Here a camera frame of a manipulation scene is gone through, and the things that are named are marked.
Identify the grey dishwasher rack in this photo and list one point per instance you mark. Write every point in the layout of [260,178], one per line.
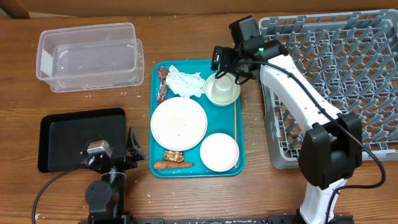
[351,60]

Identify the large white plate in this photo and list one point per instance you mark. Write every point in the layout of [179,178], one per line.
[178,124]

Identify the wooden chopstick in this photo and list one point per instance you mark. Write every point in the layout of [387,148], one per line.
[235,130]

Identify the red snack wrapper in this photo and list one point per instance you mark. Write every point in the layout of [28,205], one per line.
[162,93]

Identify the carrot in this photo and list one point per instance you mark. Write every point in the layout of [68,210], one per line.
[164,165]

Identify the white tissue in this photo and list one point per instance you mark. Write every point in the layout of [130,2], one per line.
[185,84]

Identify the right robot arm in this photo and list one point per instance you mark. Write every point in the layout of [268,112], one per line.
[330,151]

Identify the pink white bowl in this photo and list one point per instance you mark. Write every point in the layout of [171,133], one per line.
[219,152]

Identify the white cup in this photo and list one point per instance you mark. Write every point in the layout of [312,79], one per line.
[222,89]

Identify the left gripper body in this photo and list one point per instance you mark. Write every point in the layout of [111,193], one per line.
[125,163]

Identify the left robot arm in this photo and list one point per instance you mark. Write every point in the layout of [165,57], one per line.
[106,197]

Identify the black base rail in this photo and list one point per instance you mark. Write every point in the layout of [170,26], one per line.
[276,219]

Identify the black plastic tray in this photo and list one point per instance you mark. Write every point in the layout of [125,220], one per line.
[64,136]

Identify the teal serving tray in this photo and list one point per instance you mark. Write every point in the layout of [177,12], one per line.
[220,120]

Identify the brown food scrap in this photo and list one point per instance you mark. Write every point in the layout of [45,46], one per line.
[173,156]

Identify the clear plastic bin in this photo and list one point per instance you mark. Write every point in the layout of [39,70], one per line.
[51,39]

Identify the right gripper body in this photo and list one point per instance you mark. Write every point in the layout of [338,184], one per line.
[236,67]

